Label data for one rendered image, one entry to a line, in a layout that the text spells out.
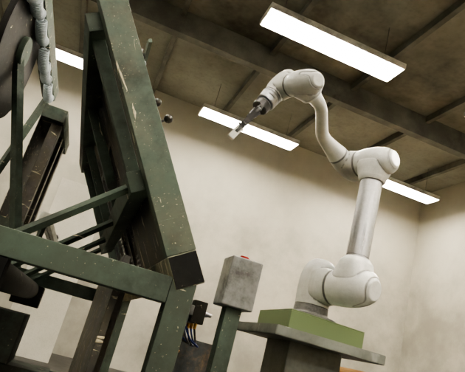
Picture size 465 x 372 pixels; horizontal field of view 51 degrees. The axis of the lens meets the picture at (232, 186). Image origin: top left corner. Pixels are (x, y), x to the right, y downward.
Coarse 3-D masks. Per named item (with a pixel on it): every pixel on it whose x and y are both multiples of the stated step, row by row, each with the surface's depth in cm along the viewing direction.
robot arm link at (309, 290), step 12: (312, 264) 222; (324, 264) 220; (300, 276) 224; (312, 276) 218; (324, 276) 214; (300, 288) 220; (312, 288) 215; (300, 300) 217; (312, 300) 214; (324, 300) 213
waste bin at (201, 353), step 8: (184, 344) 622; (200, 344) 619; (208, 344) 622; (184, 352) 618; (192, 352) 616; (200, 352) 617; (208, 352) 623; (176, 360) 622; (184, 360) 615; (192, 360) 613; (200, 360) 616; (176, 368) 617; (184, 368) 612; (192, 368) 611; (200, 368) 615
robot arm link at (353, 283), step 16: (368, 160) 224; (384, 160) 220; (368, 176) 222; (384, 176) 222; (368, 192) 220; (368, 208) 217; (352, 224) 219; (368, 224) 215; (352, 240) 214; (368, 240) 213; (352, 256) 208; (368, 256) 212; (336, 272) 209; (352, 272) 203; (368, 272) 202; (336, 288) 206; (352, 288) 200; (368, 288) 198; (336, 304) 209; (352, 304) 202; (368, 304) 201
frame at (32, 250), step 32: (0, 256) 153; (32, 256) 156; (64, 256) 158; (96, 256) 161; (128, 256) 175; (0, 288) 198; (32, 288) 301; (64, 288) 352; (128, 288) 162; (160, 288) 165; (192, 288) 169; (0, 320) 238; (96, 320) 206; (160, 320) 163; (0, 352) 235; (96, 352) 164; (160, 352) 160
